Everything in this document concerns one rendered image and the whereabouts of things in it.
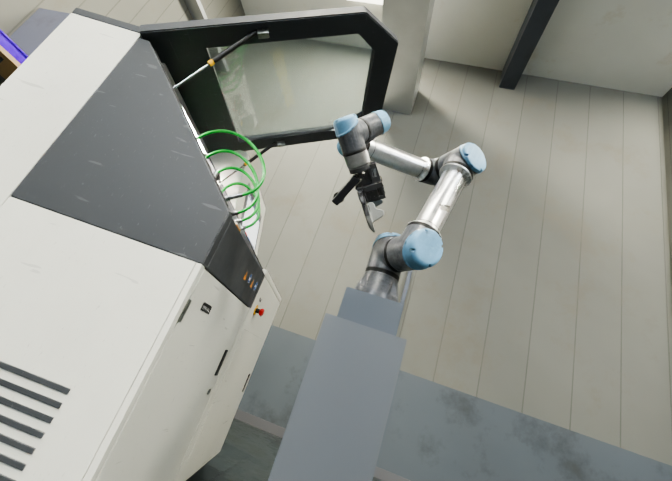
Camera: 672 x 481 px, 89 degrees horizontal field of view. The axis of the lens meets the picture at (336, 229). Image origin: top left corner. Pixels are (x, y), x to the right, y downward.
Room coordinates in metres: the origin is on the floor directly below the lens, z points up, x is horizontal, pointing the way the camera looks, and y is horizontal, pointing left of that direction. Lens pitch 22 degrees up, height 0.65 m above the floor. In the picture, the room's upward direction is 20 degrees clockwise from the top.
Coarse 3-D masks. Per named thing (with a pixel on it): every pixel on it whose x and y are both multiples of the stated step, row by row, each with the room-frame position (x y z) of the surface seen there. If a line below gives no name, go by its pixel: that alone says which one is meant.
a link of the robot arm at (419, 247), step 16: (464, 144) 0.94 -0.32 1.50; (448, 160) 0.98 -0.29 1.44; (464, 160) 0.94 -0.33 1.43; (480, 160) 0.96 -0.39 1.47; (448, 176) 0.96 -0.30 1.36; (464, 176) 0.96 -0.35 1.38; (432, 192) 0.98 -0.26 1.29; (448, 192) 0.95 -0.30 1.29; (432, 208) 0.95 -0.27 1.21; (448, 208) 0.95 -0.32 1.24; (416, 224) 0.93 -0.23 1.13; (432, 224) 0.93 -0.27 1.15; (400, 240) 0.95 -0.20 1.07; (416, 240) 0.89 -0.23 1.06; (432, 240) 0.91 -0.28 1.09; (400, 256) 0.95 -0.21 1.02; (416, 256) 0.91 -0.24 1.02; (432, 256) 0.92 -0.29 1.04
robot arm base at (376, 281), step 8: (368, 272) 1.07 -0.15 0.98; (376, 272) 1.05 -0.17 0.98; (384, 272) 1.04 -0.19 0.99; (392, 272) 1.04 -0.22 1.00; (360, 280) 1.09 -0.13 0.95; (368, 280) 1.05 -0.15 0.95; (376, 280) 1.04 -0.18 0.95; (384, 280) 1.04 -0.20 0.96; (392, 280) 1.05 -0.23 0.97; (360, 288) 1.06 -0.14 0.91; (368, 288) 1.04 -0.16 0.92; (376, 288) 1.03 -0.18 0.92; (384, 288) 1.03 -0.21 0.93; (392, 288) 1.05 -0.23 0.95; (384, 296) 1.02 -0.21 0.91; (392, 296) 1.03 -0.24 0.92
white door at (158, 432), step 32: (224, 288) 1.15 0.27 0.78; (192, 320) 1.02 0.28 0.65; (224, 320) 1.30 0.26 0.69; (192, 352) 1.13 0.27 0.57; (224, 352) 1.48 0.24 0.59; (160, 384) 1.01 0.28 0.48; (192, 384) 1.27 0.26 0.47; (160, 416) 1.12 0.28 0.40; (192, 416) 1.44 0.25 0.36; (128, 448) 1.01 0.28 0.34; (160, 448) 1.25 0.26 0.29; (96, 480) 0.93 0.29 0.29; (128, 480) 1.11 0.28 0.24; (160, 480) 1.40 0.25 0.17
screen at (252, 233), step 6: (246, 198) 1.78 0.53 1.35; (252, 198) 1.90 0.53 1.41; (246, 204) 1.80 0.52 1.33; (252, 210) 1.95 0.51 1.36; (246, 216) 1.84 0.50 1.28; (246, 222) 1.87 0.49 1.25; (258, 222) 2.16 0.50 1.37; (252, 228) 2.03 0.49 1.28; (258, 228) 2.20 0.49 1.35; (252, 234) 2.06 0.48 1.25; (252, 240) 2.09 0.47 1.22; (252, 246) 2.12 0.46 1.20
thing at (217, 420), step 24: (216, 168) 1.64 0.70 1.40; (240, 192) 1.66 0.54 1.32; (240, 216) 1.74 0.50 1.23; (264, 288) 1.69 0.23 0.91; (264, 312) 1.93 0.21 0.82; (240, 336) 1.63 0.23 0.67; (264, 336) 2.22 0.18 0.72; (240, 360) 1.82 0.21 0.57; (240, 384) 2.07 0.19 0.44; (216, 408) 1.75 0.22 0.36; (216, 432) 1.96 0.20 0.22; (192, 456) 1.68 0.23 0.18
